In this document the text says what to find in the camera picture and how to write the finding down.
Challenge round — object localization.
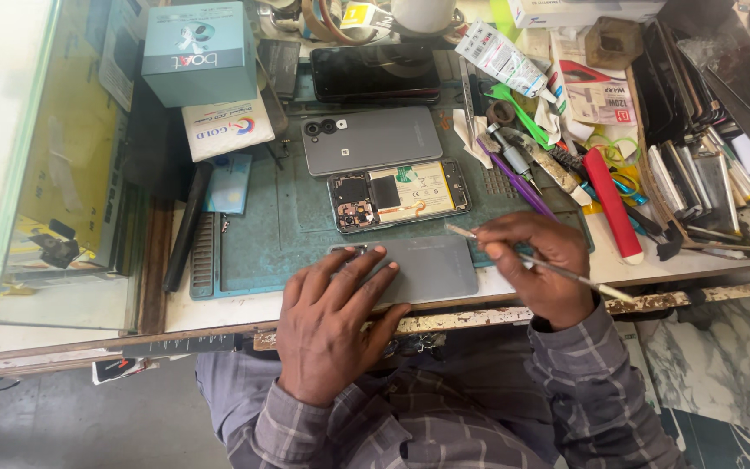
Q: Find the person's left hand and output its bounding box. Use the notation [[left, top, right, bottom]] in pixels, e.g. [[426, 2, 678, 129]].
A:
[[276, 244, 412, 409]]

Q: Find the person's right hand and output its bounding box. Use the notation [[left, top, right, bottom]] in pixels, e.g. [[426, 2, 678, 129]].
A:
[[472, 210, 601, 332]]

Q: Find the thin metal pry tool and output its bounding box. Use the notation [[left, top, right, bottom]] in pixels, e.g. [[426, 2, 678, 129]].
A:
[[445, 223, 637, 303]]

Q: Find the grey phone back cover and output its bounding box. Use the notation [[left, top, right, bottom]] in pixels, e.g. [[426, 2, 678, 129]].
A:
[[329, 234, 480, 307]]

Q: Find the purple pen tool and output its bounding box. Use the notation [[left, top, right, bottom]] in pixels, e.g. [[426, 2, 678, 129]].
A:
[[475, 135, 559, 222]]

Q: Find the teal repair mat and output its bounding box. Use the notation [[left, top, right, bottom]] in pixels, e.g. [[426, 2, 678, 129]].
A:
[[189, 63, 595, 301]]

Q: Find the dirty cleaning brush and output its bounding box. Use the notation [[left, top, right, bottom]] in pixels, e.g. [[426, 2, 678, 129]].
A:
[[498, 126, 595, 207]]

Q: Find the black brush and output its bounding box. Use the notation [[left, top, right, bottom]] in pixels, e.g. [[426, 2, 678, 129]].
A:
[[621, 201, 686, 263]]

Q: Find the silver screwdriver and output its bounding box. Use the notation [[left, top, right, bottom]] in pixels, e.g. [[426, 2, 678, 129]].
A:
[[486, 123, 543, 196]]

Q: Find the opened phone with exposed battery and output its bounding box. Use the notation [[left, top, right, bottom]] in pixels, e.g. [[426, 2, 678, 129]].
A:
[[327, 159, 473, 235]]

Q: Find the white tissue scrap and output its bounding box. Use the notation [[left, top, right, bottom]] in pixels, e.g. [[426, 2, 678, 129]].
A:
[[452, 108, 494, 169]]

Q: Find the green plastic pry tool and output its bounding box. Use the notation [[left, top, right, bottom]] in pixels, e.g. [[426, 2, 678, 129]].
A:
[[484, 83, 556, 151]]

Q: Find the brown tape roll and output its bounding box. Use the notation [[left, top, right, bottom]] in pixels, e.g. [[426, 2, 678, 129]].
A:
[[485, 98, 518, 127]]

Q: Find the long black bar tool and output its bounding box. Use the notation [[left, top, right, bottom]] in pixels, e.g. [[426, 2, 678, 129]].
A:
[[162, 161, 215, 293]]

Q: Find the row of phone batteries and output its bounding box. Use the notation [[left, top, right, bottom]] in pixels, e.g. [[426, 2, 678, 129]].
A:
[[646, 126, 750, 237]]

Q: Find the light blue card packet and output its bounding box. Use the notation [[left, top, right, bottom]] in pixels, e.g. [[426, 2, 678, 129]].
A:
[[203, 152, 253, 216]]

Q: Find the white charger box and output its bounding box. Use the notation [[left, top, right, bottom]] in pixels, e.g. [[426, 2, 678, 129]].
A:
[[548, 29, 639, 127]]

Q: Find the metal ruler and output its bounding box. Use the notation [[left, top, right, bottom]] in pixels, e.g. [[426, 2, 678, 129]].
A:
[[457, 56, 478, 142]]

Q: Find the printed booklet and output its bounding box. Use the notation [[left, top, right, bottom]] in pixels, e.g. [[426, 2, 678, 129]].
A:
[[91, 356, 160, 386]]

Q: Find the stack of black phone screens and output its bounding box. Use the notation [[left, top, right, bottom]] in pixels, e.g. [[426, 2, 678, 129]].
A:
[[631, 20, 729, 148]]

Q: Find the white glue tube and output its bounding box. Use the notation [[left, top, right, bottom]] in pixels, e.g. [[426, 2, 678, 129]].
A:
[[454, 19, 559, 105]]

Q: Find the white display packet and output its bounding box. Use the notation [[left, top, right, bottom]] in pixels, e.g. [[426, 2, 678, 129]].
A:
[[181, 96, 277, 163]]

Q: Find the small brown container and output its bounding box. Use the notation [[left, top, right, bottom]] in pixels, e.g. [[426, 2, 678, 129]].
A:
[[585, 16, 645, 71]]

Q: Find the black phone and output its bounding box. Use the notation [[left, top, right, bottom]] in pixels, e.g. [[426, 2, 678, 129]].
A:
[[309, 43, 443, 106]]

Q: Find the long white box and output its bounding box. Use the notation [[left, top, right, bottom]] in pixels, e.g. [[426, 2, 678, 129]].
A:
[[507, 0, 668, 29]]

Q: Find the heap of glass sheets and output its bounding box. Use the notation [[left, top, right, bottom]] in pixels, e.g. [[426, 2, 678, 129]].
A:
[[673, 10, 750, 152]]

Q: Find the small black battery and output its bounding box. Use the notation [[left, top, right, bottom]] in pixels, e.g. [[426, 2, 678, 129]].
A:
[[257, 38, 302, 100]]

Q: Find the white round cup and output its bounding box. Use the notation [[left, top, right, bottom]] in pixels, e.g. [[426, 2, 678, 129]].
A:
[[391, 0, 458, 35]]

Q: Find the glass display case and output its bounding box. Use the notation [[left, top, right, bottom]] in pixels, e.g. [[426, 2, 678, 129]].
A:
[[0, 0, 158, 334]]

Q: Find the teal earbuds box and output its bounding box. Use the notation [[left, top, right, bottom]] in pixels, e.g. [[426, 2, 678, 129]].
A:
[[141, 0, 259, 109]]

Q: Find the brown band loop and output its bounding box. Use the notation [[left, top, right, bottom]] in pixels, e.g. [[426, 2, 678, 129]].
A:
[[301, 0, 377, 46]]

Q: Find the yellow label sticker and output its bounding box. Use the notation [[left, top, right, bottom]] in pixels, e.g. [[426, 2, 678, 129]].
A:
[[339, 1, 395, 31]]

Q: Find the red-handled tool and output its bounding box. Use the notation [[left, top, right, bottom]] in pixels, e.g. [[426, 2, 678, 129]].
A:
[[582, 146, 645, 266]]

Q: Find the green wire loop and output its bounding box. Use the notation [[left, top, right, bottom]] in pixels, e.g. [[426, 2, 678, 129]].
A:
[[585, 133, 642, 172]]

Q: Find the grey phone with camera lenses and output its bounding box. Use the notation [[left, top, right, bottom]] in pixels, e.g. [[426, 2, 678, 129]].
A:
[[301, 106, 444, 178]]

